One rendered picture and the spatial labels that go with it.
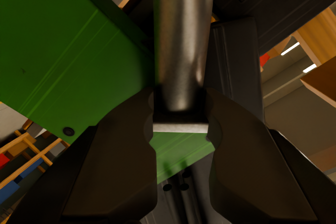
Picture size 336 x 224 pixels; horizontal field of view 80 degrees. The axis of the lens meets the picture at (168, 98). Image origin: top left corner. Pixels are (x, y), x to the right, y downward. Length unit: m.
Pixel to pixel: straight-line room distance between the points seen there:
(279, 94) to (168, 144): 7.55
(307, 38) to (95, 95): 0.89
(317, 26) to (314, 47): 0.08
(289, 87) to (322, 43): 6.72
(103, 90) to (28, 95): 0.06
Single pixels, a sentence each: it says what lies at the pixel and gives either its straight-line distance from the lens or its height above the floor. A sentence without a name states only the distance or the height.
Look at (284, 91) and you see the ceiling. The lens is 7.70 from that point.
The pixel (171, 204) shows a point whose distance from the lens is 0.22.
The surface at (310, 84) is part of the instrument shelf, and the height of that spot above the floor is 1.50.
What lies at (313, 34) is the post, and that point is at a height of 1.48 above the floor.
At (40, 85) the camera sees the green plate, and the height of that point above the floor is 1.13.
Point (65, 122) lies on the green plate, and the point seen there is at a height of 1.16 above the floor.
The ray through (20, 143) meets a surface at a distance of 6.00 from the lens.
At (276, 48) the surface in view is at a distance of 4.10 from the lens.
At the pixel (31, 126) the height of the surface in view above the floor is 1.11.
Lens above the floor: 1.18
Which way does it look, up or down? 8 degrees up
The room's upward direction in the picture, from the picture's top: 138 degrees clockwise
